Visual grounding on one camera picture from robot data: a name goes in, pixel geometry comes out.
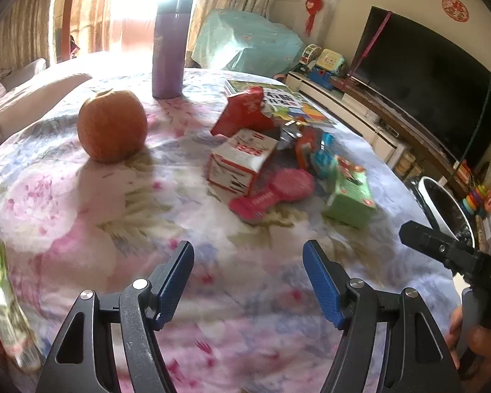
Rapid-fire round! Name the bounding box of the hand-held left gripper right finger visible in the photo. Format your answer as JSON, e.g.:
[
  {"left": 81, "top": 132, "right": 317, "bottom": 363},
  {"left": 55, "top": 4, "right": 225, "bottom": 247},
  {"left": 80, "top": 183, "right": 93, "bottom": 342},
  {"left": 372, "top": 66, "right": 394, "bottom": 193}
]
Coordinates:
[{"left": 303, "top": 239, "right": 463, "bottom": 393}]

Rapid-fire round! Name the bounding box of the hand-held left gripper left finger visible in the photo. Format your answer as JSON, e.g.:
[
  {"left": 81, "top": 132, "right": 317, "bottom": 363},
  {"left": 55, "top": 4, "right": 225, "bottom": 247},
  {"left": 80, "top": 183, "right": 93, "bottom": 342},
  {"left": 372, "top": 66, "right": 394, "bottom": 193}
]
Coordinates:
[{"left": 35, "top": 240, "right": 195, "bottom": 393}]

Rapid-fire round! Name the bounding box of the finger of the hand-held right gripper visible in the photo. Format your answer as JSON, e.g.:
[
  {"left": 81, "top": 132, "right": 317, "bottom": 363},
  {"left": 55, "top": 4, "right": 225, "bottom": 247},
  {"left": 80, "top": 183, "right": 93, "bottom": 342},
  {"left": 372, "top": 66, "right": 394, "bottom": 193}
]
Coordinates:
[{"left": 399, "top": 220, "right": 481, "bottom": 275}]

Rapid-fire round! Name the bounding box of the white trash bin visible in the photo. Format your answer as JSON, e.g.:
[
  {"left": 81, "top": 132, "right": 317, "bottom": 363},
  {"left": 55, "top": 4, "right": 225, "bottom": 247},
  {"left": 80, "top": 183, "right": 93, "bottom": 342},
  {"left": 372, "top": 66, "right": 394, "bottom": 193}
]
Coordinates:
[{"left": 405, "top": 175, "right": 475, "bottom": 250}]

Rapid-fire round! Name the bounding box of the pink plastic wrapper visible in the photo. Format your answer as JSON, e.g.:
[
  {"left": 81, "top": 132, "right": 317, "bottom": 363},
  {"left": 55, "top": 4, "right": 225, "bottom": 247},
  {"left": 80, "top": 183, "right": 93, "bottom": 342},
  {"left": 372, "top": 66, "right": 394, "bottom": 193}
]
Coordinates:
[{"left": 228, "top": 168, "right": 316, "bottom": 225}]

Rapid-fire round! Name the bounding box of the white and red carton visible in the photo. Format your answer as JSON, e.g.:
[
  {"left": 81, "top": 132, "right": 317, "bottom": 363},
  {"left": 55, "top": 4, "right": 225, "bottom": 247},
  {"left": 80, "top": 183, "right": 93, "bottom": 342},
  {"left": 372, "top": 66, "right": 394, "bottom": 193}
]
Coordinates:
[{"left": 207, "top": 128, "right": 279, "bottom": 197}]

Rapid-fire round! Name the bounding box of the orange snack wrapper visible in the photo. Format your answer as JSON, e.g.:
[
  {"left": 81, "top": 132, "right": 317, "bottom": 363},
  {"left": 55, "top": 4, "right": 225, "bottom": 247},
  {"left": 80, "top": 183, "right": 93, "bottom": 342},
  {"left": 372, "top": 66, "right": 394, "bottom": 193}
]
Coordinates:
[{"left": 295, "top": 125, "right": 324, "bottom": 170}]

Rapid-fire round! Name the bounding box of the green tissue box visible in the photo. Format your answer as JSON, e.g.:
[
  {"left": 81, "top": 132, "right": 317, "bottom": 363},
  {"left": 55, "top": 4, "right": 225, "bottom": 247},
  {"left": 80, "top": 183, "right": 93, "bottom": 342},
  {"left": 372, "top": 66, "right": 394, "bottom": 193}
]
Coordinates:
[{"left": 322, "top": 156, "right": 378, "bottom": 230}]

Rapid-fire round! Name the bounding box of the teal snack wrapper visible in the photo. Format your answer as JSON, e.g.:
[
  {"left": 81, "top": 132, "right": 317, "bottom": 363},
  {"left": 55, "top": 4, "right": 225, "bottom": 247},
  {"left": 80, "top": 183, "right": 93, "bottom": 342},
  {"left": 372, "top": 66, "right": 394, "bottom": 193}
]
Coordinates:
[{"left": 311, "top": 133, "right": 340, "bottom": 180}]

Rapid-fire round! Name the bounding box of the crumpled silver foil piece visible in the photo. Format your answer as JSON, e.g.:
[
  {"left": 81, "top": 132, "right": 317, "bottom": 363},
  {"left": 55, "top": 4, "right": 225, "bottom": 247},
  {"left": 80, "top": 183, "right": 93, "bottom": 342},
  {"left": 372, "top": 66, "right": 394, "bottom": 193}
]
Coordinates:
[{"left": 278, "top": 121, "right": 303, "bottom": 152}]

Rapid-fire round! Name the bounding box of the orange fruit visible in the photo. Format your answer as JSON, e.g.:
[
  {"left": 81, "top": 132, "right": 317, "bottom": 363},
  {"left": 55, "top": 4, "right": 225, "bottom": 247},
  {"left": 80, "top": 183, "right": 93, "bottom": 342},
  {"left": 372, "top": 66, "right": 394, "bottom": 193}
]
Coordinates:
[{"left": 77, "top": 88, "right": 149, "bottom": 163}]

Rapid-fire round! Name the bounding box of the green white snack wrapper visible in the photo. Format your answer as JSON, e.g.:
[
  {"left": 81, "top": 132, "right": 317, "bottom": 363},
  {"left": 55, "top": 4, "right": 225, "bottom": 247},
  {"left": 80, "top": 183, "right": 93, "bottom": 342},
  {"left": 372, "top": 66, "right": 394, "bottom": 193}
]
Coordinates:
[{"left": 0, "top": 239, "right": 39, "bottom": 373}]

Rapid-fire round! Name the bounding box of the black flat television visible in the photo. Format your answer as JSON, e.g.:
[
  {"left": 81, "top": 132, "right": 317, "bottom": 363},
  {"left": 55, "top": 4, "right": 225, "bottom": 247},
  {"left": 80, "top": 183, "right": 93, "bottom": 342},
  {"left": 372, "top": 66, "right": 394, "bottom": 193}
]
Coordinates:
[{"left": 349, "top": 6, "right": 491, "bottom": 168}]

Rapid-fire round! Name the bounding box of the colourful picture book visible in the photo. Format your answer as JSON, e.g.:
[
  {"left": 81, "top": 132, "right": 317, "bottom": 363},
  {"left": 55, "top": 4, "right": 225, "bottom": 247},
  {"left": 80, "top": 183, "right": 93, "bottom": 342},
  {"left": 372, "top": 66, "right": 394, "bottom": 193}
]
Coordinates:
[{"left": 224, "top": 79, "right": 338, "bottom": 129}]

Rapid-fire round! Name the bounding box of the white television cabinet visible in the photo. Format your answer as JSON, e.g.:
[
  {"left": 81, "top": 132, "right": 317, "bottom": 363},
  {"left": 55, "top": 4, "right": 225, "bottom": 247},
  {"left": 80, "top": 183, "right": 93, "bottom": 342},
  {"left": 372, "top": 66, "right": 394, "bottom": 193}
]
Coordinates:
[{"left": 286, "top": 71, "right": 491, "bottom": 222}]

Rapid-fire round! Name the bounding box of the red snack bag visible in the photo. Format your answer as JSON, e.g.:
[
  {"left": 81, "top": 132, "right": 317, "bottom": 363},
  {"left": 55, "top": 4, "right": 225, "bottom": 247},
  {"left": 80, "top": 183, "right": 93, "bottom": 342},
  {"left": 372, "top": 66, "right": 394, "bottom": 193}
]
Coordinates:
[{"left": 210, "top": 87, "right": 277, "bottom": 138}]

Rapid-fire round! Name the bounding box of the blue toy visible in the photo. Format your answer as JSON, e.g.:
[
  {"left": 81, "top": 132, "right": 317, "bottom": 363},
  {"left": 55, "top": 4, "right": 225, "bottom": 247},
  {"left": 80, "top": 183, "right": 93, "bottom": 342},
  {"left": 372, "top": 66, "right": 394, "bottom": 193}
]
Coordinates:
[{"left": 307, "top": 65, "right": 334, "bottom": 88}]

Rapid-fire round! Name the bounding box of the yellow white toy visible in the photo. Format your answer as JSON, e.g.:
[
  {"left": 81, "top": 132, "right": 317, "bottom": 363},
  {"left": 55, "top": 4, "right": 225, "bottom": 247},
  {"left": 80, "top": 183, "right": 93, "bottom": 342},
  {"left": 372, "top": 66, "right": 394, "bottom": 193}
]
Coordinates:
[{"left": 315, "top": 48, "right": 348, "bottom": 76}]

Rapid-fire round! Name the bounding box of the purple thermos bottle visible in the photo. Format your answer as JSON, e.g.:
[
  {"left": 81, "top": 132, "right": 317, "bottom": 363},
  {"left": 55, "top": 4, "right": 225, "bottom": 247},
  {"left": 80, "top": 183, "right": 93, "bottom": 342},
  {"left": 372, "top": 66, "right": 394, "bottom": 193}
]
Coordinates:
[{"left": 152, "top": 0, "right": 194, "bottom": 100}]

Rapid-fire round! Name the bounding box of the teal cloth covered furniture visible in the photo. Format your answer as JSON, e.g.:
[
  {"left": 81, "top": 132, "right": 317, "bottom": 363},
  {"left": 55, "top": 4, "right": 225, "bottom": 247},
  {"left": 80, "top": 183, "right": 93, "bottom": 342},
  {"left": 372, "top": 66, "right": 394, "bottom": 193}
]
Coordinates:
[{"left": 191, "top": 8, "right": 304, "bottom": 78}]

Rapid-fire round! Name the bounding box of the grey pillow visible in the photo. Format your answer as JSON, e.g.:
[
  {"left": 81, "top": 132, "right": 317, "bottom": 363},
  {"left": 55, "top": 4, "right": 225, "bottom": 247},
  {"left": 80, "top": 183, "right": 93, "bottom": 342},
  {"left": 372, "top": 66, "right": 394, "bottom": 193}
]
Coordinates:
[{"left": 2, "top": 58, "right": 47, "bottom": 90}]

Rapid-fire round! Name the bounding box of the sheer beige curtain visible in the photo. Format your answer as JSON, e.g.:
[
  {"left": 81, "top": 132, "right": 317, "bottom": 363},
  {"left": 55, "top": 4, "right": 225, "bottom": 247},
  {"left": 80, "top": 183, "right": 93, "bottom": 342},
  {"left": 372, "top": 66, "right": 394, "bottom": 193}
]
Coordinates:
[{"left": 69, "top": 0, "right": 115, "bottom": 54}]

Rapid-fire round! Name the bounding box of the colourful stacking ring toy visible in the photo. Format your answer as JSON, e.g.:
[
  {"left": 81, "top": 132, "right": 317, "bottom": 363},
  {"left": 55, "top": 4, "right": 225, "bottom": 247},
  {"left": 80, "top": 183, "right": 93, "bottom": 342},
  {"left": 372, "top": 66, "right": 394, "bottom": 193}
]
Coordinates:
[{"left": 462, "top": 184, "right": 489, "bottom": 215}]

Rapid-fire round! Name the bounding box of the round red wall sticker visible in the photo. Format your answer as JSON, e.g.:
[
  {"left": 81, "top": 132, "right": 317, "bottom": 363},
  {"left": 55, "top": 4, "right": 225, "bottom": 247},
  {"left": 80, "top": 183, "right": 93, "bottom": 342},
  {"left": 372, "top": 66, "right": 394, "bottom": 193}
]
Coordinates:
[{"left": 441, "top": 0, "right": 467, "bottom": 21}]

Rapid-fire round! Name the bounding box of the red hanging decoration string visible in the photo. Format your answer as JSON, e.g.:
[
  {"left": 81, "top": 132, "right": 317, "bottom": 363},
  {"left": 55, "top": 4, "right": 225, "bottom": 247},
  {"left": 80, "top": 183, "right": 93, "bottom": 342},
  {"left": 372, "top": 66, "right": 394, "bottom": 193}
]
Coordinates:
[{"left": 304, "top": 0, "right": 336, "bottom": 37}]

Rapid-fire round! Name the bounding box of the wooden balcony door frame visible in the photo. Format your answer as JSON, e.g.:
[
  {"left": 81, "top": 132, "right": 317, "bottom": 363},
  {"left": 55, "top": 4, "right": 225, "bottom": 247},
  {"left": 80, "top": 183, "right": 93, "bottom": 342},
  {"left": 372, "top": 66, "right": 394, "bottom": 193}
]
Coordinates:
[{"left": 51, "top": 0, "right": 80, "bottom": 66}]

